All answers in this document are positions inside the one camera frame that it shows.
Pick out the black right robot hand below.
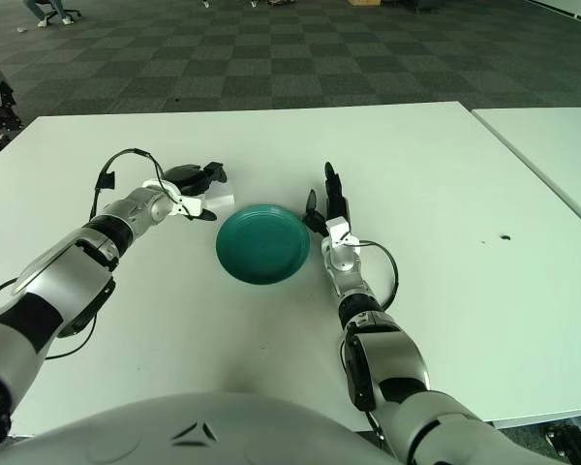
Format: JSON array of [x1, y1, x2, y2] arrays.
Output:
[[302, 162, 352, 238]]

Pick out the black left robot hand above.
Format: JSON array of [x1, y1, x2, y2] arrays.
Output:
[[164, 162, 228, 223]]

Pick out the white charger block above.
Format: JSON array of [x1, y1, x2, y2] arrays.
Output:
[[202, 181, 236, 213]]

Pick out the teal round plate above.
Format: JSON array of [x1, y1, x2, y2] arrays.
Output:
[[215, 203, 313, 286]]

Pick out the black swivel chair base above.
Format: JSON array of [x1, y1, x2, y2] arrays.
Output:
[[43, 0, 82, 23]]

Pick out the seated person legs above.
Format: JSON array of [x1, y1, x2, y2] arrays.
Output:
[[21, 0, 74, 28]]

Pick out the white table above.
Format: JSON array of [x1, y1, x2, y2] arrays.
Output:
[[472, 107, 581, 229]]

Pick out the silver robot torso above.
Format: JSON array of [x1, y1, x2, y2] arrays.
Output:
[[23, 390, 393, 465]]

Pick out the black table foot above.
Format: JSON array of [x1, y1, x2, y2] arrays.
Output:
[[544, 421, 581, 456]]

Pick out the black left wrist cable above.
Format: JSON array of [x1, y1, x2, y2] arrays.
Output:
[[90, 147, 180, 224]]

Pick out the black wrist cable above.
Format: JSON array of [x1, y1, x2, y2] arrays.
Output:
[[357, 240, 399, 309], [90, 147, 180, 224]]

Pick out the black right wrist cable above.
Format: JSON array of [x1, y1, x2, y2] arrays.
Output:
[[357, 240, 399, 309]]

